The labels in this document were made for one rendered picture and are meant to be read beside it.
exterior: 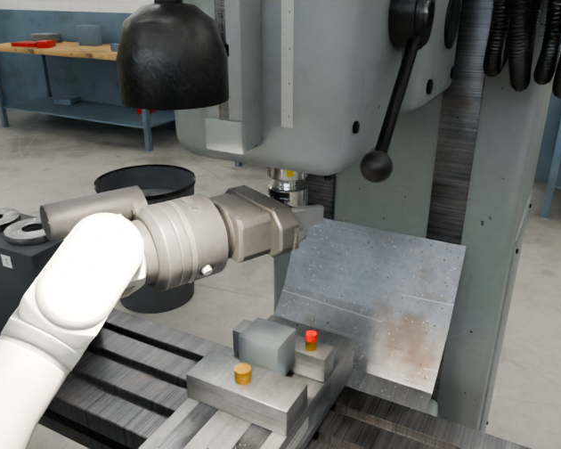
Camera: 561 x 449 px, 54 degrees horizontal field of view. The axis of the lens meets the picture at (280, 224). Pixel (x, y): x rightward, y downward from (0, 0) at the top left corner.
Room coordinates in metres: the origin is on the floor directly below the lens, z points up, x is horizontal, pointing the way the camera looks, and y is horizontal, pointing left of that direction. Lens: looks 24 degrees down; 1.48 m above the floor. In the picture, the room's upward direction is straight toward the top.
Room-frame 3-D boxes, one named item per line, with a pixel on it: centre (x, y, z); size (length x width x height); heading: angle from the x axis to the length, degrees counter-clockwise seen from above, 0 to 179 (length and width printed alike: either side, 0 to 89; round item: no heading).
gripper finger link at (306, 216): (0.58, -0.03, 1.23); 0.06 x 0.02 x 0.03; 127
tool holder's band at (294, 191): (0.60, -0.01, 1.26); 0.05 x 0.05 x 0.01
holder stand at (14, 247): (0.86, 0.46, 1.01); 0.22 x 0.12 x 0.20; 64
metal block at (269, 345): (0.62, 0.02, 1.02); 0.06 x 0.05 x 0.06; 62
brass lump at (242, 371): (0.56, 0.05, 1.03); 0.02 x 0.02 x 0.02
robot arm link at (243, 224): (0.55, 0.06, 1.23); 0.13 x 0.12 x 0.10; 37
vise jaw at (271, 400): (0.57, 0.04, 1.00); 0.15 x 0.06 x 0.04; 62
